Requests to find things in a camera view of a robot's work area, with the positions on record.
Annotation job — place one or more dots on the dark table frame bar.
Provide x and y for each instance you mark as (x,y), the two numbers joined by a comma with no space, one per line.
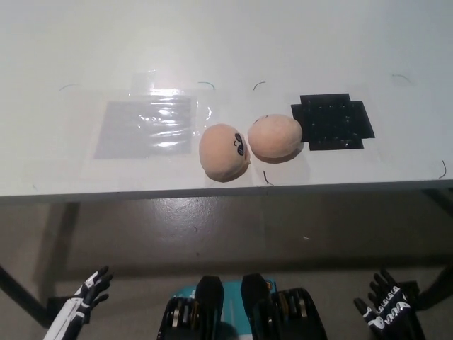
(439,198)

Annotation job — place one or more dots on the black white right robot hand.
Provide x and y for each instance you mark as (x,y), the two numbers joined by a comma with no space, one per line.
(393,311)

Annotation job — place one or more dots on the dark diagonal table brace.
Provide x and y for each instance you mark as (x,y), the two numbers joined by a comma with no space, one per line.
(437,290)
(17,287)

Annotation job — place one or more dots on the black tape patch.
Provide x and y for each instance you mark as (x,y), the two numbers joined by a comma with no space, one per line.
(332,122)

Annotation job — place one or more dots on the clear glossy tape film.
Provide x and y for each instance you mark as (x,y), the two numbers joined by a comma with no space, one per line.
(170,113)

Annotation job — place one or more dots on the beige dumpling toy sunglasses face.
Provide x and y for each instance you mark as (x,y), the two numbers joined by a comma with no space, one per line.
(221,156)

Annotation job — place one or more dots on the grey table leg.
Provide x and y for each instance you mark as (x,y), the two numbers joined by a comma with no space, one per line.
(65,226)

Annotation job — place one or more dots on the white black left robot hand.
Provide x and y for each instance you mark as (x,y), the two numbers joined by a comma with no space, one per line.
(76,304)

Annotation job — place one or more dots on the beige dumpling toy smiling face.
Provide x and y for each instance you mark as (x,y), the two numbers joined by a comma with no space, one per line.
(276,138)

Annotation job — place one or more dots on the black teal robot body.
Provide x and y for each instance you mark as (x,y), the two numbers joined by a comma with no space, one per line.
(212,311)

